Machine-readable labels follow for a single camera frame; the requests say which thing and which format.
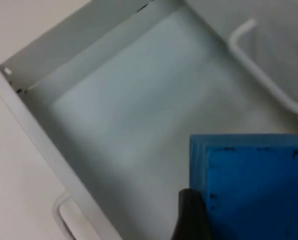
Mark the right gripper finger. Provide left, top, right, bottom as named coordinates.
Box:
left=170, top=187, right=216, bottom=240

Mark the blue block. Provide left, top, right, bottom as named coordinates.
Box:
left=189, top=133, right=298, bottom=240

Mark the grey chest of drawers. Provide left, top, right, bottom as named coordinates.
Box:
left=182, top=0, right=298, bottom=115

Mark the grey drawer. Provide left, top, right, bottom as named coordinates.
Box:
left=0, top=0, right=298, bottom=240

